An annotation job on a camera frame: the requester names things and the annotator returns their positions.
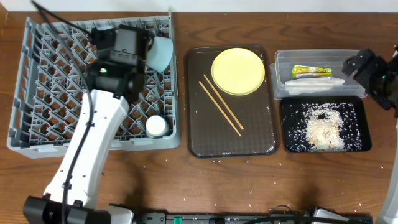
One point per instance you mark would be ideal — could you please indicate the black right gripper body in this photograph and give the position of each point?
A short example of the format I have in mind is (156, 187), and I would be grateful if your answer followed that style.
(379, 81)

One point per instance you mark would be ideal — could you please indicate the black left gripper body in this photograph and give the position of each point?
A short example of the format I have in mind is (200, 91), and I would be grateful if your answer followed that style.
(148, 43)

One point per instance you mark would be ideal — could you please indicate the light blue bowl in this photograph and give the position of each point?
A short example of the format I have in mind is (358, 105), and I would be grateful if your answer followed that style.
(160, 53)

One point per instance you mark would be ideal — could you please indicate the white cup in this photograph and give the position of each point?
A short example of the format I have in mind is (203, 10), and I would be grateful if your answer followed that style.
(156, 126)

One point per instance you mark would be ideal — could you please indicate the rice food waste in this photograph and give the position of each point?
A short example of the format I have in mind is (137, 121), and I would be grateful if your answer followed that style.
(315, 127)

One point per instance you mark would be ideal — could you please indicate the green snack wrapper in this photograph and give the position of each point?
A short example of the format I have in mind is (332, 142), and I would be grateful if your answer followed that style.
(301, 71)

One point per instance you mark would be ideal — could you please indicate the white napkin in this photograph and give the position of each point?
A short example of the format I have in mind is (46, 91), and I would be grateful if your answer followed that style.
(312, 85)

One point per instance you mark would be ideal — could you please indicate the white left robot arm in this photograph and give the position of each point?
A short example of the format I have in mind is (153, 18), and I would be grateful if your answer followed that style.
(72, 195)

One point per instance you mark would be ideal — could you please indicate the black waste tray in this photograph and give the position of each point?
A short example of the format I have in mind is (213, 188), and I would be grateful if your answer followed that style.
(356, 101)

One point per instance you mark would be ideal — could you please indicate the grey dishwasher rack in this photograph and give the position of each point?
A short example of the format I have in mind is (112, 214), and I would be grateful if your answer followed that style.
(48, 92)

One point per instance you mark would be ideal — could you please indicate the wooden chopstick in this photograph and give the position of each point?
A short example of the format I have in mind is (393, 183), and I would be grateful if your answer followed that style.
(219, 108)
(224, 103)

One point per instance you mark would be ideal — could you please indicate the clear plastic bin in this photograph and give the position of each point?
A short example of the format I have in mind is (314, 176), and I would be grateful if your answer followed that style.
(281, 71)

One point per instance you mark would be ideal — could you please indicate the dark brown serving tray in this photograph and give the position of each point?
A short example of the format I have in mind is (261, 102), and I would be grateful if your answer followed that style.
(209, 133)

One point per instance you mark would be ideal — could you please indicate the yellow plate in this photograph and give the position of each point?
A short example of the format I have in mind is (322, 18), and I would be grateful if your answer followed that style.
(238, 71)

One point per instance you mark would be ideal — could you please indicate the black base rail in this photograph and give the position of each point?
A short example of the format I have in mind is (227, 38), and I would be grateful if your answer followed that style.
(278, 214)

